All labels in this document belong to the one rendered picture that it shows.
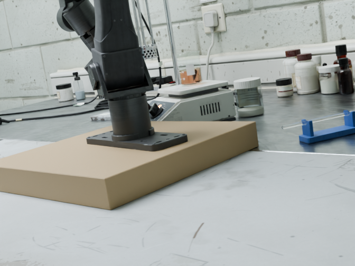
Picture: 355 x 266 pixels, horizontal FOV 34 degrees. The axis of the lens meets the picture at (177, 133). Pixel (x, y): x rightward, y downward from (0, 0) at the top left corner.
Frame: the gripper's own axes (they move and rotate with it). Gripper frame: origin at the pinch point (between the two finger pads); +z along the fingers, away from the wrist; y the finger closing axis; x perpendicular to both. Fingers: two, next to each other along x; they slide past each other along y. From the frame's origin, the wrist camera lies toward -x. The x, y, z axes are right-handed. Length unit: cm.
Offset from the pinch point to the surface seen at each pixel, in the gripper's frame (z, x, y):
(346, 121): 19.6, 9.6, -36.0
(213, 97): 11.6, -5.7, -10.1
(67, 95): 13, -77, 79
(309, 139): 16.3, 16.4, -31.5
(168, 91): 5.9, -5.4, -2.4
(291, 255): 4, 57, -40
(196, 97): 9.2, -3.7, -7.8
